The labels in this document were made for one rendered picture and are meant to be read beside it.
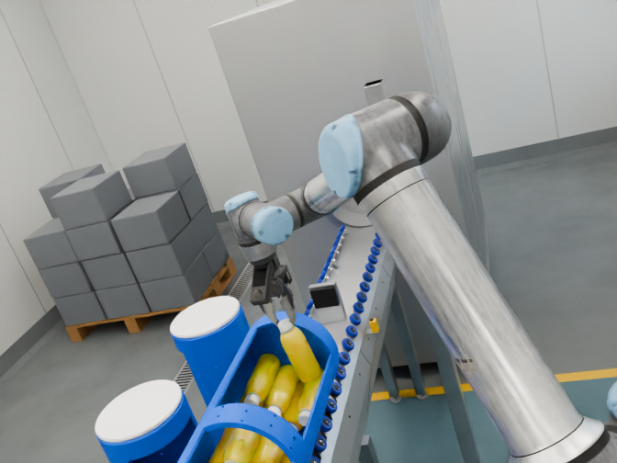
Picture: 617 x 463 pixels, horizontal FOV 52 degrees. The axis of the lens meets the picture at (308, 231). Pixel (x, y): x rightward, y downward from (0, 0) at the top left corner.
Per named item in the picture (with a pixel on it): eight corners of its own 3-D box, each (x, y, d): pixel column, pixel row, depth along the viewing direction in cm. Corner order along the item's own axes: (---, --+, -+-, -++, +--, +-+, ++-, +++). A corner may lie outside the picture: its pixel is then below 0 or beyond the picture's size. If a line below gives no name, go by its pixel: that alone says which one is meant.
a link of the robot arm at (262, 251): (266, 243, 159) (232, 250, 162) (273, 260, 161) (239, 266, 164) (275, 228, 167) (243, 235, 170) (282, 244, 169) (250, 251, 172)
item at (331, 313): (347, 317, 230) (336, 280, 224) (345, 322, 226) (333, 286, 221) (321, 321, 233) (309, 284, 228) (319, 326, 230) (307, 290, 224)
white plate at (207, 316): (229, 287, 257) (230, 290, 257) (165, 316, 251) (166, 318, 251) (246, 313, 232) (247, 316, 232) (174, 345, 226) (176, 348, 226)
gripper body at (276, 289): (294, 282, 174) (279, 243, 169) (286, 298, 166) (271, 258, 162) (269, 287, 176) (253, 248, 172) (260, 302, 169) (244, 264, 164)
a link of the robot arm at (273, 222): (296, 197, 148) (273, 191, 159) (253, 217, 144) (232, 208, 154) (307, 233, 151) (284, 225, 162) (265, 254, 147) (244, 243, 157)
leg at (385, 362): (402, 395, 328) (371, 291, 306) (400, 402, 323) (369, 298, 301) (391, 396, 330) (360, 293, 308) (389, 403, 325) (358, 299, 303)
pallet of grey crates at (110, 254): (236, 271, 544) (186, 141, 502) (203, 321, 474) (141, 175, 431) (119, 291, 582) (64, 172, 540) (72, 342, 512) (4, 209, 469)
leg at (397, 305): (429, 392, 324) (399, 287, 301) (428, 400, 319) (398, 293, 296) (418, 393, 325) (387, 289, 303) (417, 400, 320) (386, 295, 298)
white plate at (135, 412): (75, 437, 191) (77, 441, 191) (146, 442, 178) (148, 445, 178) (130, 378, 213) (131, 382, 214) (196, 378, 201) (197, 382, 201)
